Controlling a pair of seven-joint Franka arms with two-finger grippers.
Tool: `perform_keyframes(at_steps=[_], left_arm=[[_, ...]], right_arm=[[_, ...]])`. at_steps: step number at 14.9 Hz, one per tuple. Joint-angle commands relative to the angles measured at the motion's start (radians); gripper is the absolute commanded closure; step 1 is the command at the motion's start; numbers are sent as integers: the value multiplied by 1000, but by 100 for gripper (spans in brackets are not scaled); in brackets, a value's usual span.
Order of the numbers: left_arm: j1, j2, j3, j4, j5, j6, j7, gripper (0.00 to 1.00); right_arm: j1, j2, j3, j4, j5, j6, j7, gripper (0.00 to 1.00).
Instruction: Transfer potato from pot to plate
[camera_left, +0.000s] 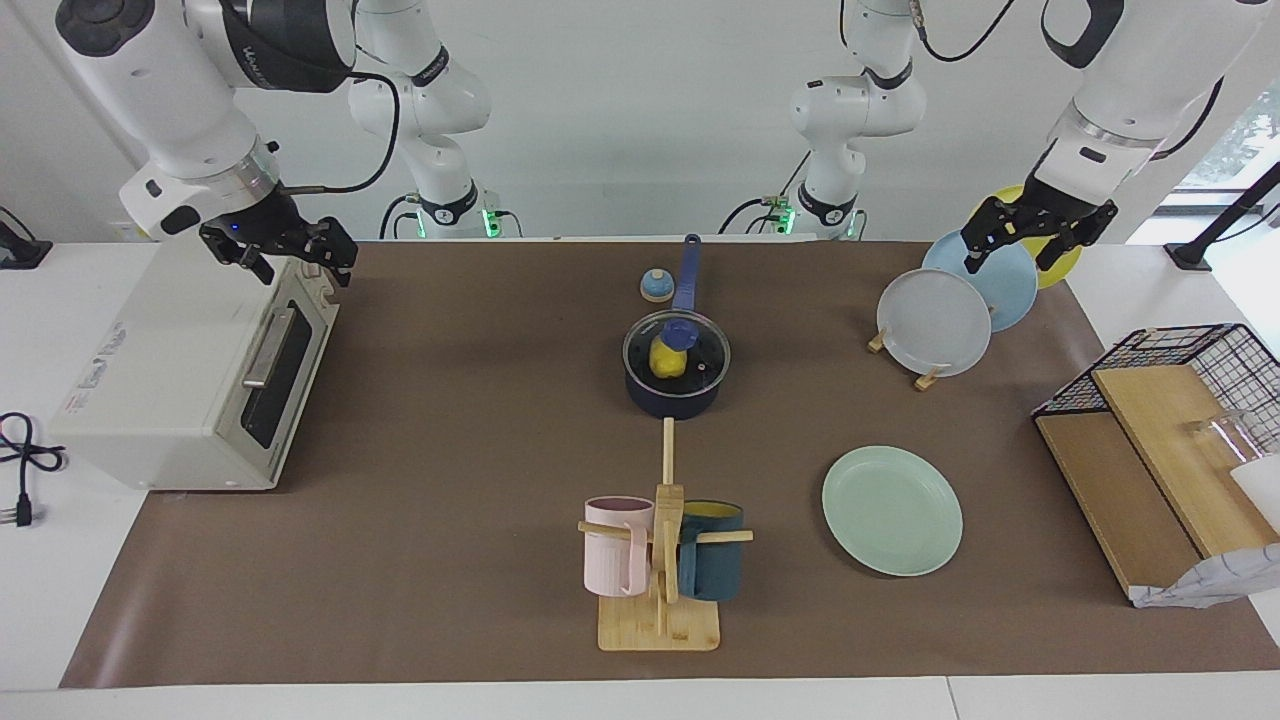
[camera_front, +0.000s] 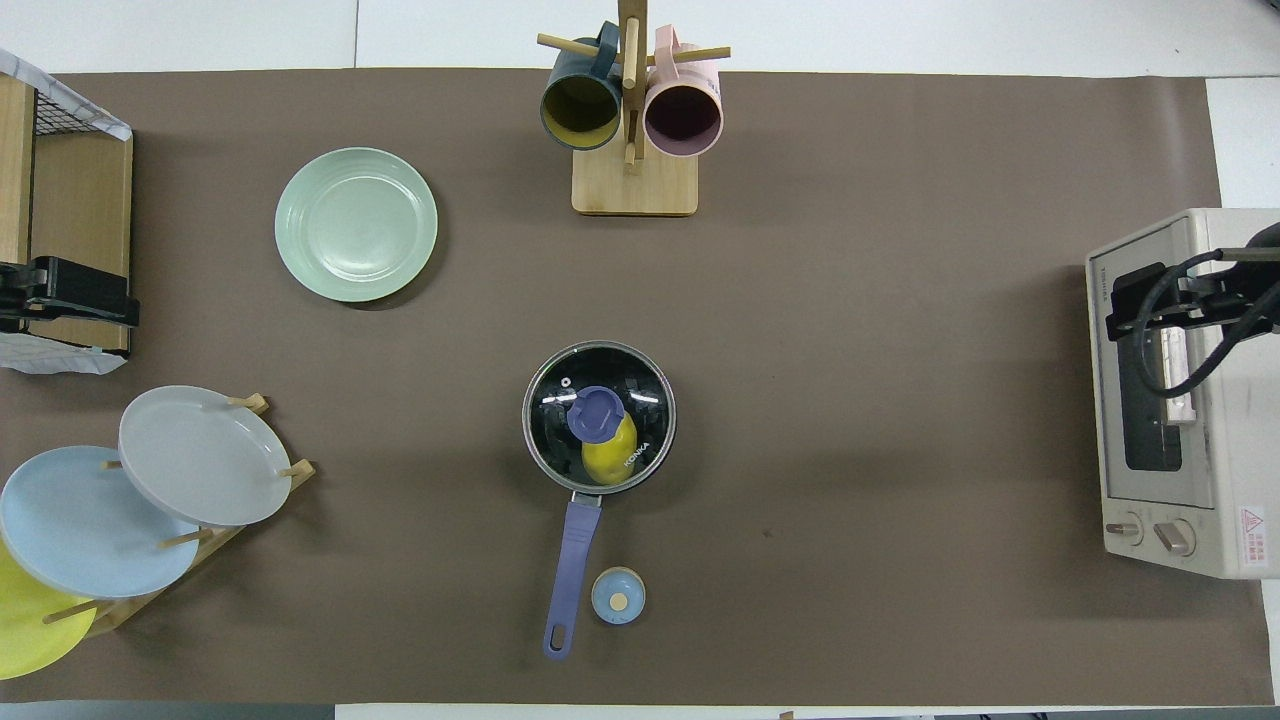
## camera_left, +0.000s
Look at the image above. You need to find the glass lid with blue knob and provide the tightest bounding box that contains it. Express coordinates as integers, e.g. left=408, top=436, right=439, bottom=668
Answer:
left=622, top=310, right=732, bottom=392

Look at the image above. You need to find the yellow plate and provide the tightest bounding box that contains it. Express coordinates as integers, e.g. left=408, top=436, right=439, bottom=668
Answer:
left=967, top=184, right=1084, bottom=290

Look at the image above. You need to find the light blue plate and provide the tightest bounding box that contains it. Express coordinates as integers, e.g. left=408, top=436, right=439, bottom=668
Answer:
left=921, top=229, right=1040, bottom=333

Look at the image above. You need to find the grey plate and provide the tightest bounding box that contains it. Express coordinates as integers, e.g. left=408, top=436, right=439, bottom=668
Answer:
left=877, top=268, right=993, bottom=378

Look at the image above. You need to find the wooden plate rack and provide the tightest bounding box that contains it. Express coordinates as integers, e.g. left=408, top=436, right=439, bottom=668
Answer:
left=867, top=322, right=947, bottom=392

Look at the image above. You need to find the mint green plate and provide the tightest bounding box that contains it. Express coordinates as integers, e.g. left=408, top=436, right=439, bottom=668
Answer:
left=822, top=445, right=964, bottom=578

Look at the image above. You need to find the white toaster oven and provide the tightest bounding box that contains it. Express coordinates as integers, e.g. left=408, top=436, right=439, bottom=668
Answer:
left=50, top=240, right=341, bottom=492

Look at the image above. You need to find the black clamp stand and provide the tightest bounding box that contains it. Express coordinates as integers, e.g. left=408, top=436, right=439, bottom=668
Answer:
left=1164, top=160, right=1280, bottom=272
left=0, top=205, right=54, bottom=271

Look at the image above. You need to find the light wooden board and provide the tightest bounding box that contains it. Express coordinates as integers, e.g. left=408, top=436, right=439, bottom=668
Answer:
left=1090, top=363, right=1280, bottom=559

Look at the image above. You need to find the brown wooden board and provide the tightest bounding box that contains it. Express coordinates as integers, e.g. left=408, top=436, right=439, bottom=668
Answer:
left=1035, top=410, right=1203, bottom=599

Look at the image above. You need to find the clear glass cup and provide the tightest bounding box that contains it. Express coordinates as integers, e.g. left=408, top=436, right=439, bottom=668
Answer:
left=1185, top=408, right=1263, bottom=473

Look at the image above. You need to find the brown table mat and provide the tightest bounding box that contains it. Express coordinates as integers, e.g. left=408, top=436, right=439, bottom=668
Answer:
left=60, top=240, right=1280, bottom=689

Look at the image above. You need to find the white plastic cup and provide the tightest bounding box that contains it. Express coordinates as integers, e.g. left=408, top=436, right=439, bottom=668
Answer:
left=1229, top=455, right=1280, bottom=533

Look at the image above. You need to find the white marbled paper bag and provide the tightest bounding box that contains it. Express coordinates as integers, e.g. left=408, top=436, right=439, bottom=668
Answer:
left=1130, top=543, right=1280, bottom=610

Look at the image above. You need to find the pink ribbed mug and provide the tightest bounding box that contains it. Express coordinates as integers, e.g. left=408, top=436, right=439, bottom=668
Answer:
left=584, top=496, right=656, bottom=598

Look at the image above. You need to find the dark teal mug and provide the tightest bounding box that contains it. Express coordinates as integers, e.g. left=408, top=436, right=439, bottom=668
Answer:
left=677, top=500, right=745, bottom=602

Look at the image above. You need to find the wooden mug tree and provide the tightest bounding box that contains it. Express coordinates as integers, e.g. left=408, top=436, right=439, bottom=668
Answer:
left=577, top=418, right=754, bottom=653

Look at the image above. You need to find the black right base cable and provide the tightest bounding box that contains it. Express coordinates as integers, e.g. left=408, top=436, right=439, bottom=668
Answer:
left=378, top=192, right=423, bottom=241

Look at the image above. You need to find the black base cable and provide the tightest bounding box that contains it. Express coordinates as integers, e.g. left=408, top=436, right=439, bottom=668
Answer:
left=718, top=150, right=813, bottom=237
left=378, top=192, right=423, bottom=241

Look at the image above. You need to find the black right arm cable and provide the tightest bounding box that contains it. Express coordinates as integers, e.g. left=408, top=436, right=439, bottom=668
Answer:
left=280, top=68, right=403, bottom=195

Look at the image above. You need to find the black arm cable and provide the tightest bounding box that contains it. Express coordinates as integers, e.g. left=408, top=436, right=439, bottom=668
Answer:
left=280, top=68, right=403, bottom=195
left=908, top=0, right=1019, bottom=63

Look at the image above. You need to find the black wire basket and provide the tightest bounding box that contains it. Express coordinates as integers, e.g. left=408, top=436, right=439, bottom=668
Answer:
left=1032, top=323, right=1280, bottom=461

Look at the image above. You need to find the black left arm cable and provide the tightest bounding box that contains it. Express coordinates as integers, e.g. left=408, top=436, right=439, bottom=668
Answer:
left=908, top=0, right=1019, bottom=63

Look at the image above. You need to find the black left base cable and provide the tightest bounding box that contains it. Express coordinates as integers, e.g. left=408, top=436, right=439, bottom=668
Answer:
left=718, top=150, right=813, bottom=237

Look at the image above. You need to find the black power cord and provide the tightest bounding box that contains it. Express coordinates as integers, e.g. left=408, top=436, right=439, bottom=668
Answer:
left=0, top=412, right=67, bottom=529

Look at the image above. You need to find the dark blue long-handled pot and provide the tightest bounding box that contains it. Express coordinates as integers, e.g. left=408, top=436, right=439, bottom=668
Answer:
left=622, top=234, right=732, bottom=420

